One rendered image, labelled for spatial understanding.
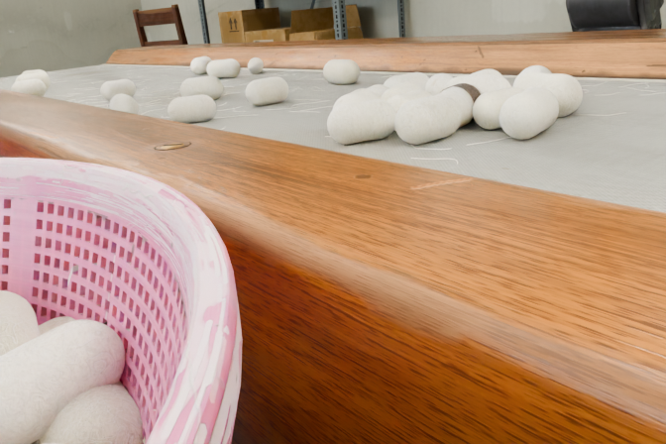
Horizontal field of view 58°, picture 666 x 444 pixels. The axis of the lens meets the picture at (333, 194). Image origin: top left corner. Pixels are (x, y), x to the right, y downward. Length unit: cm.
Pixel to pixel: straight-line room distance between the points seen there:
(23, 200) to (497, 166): 16
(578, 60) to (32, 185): 39
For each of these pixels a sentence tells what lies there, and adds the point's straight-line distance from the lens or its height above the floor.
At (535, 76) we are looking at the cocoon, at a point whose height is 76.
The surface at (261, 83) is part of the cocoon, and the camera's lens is 44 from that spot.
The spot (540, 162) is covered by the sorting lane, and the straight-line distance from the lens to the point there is 24.
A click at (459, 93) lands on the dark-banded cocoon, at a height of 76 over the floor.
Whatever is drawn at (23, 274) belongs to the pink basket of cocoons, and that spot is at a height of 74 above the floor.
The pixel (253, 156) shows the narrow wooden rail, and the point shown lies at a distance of 17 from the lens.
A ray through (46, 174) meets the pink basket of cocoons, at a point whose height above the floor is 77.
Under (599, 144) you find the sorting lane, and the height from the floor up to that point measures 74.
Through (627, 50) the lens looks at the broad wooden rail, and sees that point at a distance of 47.
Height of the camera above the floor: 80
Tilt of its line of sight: 17 degrees down
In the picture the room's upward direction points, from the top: 5 degrees counter-clockwise
